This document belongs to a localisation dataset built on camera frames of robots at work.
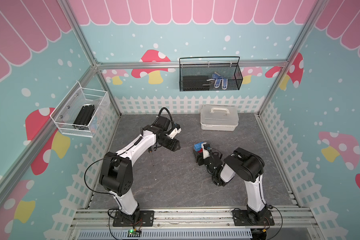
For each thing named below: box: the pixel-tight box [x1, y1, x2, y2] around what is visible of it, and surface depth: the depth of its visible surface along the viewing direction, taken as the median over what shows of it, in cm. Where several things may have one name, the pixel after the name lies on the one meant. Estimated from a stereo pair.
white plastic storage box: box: [200, 104, 239, 132], surface depth 107 cm
